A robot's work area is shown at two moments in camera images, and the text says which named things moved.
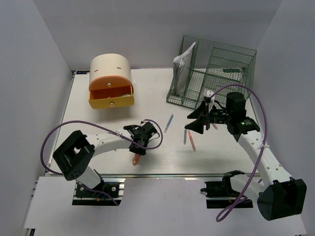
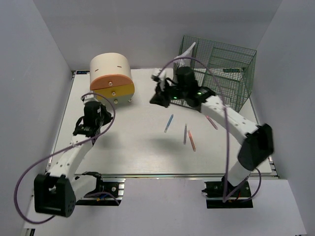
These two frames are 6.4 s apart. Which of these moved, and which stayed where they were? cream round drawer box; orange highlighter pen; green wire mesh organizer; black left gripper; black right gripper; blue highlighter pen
Moved: black right gripper; black left gripper
Stayed: orange highlighter pen; green wire mesh organizer; cream round drawer box; blue highlighter pen
